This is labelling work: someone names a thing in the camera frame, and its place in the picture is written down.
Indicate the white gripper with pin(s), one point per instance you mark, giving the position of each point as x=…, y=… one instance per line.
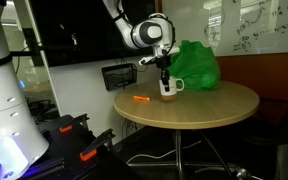
x=157, y=56

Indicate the white ceramic mug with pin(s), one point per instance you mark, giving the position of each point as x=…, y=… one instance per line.
x=172, y=88

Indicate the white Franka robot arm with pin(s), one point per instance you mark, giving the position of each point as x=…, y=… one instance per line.
x=4, y=100

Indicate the orange marker pen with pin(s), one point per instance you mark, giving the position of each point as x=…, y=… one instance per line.
x=141, y=98

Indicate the green plastic bag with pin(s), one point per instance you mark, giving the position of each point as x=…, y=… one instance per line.
x=197, y=66

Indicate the metal table base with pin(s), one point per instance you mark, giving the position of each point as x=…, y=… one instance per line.
x=179, y=150

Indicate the black clamp orange tips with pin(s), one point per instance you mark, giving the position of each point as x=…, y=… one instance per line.
x=71, y=124
x=95, y=145

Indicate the glass whiteboard with writing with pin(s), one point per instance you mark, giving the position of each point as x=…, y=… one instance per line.
x=250, y=26

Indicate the orange upholstered bench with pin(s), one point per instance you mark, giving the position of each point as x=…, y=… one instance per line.
x=267, y=76

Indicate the black wall screen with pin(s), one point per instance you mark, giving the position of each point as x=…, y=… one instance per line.
x=84, y=30

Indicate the black camera stand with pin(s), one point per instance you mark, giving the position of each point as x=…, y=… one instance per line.
x=30, y=46

